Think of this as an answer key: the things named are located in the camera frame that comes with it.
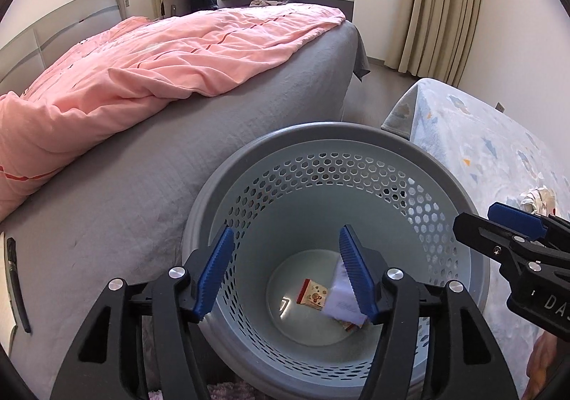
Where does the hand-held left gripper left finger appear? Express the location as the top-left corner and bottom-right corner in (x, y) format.
(49, 226), (235, 400)

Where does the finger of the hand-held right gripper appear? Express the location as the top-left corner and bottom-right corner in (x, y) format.
(453, 213), (537, 276)
(487, 202), (570, 245)

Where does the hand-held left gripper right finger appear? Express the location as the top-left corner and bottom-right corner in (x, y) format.
(339, 225), (519, 400)

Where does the white tissue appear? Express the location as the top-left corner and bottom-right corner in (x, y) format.
(323, 260), (370, 329)

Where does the grey perforated plastic basket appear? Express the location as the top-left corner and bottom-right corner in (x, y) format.
(180, 121), (491, 400)

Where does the person's right hand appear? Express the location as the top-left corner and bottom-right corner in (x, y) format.
(525, 332), (558, 400)

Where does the crumpled beige paper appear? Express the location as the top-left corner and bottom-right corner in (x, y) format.
(521, 186), (557, 216)

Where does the red beige snack wrapper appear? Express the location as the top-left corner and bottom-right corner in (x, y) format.
(296, 279), (331, 309)

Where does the light blue printed blanket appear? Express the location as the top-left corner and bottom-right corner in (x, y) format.
(380, 78), (570, 383)

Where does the purple fluffy rug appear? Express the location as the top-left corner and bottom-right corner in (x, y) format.
(147, 380), (254, 400)

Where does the bed with grey sheet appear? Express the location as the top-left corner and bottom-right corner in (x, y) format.
(0, 19), (371, 400)

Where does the pink blanket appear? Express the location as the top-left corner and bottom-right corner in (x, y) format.
(0, 4), (347, 222)

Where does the grey headboard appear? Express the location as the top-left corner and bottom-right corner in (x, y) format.
(0, 0), (130, 93)

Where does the black strap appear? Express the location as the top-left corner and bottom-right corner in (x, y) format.
(4, 236), (33, 334)

